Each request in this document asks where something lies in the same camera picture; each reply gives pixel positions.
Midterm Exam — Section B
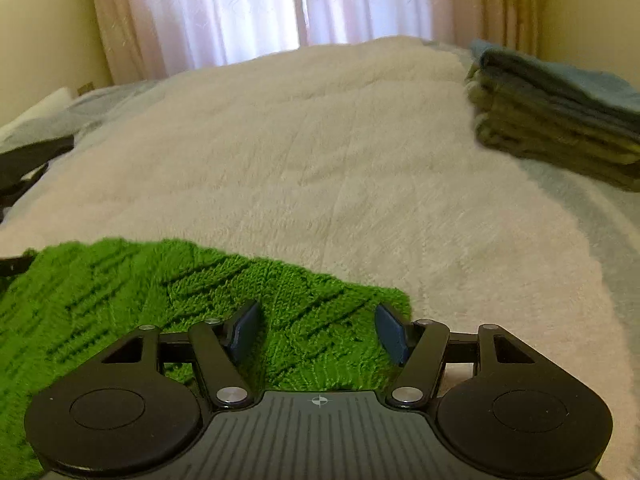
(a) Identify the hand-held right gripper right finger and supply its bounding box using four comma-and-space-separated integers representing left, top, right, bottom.
374, 304, 540, 408

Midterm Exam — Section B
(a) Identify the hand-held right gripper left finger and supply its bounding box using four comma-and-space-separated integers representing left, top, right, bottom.
101, 300, 263, 407

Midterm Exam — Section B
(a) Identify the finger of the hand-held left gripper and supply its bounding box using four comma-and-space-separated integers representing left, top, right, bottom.
0, 135, 76, 196

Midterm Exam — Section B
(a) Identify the green knitted sweater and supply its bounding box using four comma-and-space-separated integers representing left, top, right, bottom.
0, 238, 412, 480

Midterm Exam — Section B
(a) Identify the stack of folded clothes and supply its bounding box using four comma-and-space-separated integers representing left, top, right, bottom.
465, 38, 640, 192

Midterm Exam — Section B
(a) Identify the white pillow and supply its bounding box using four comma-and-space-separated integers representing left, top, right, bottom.
0, 86, 76, 143

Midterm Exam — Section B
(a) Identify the beige drape curtain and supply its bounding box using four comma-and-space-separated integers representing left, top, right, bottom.
427, 0, 540, 56
89, 0, 166, 86

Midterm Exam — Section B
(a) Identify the white fluffy blanket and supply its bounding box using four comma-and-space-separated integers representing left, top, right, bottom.
0, 35, 626, 396

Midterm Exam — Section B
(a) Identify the white sheer curtain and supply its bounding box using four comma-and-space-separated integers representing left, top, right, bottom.
124, 0, 435, 72

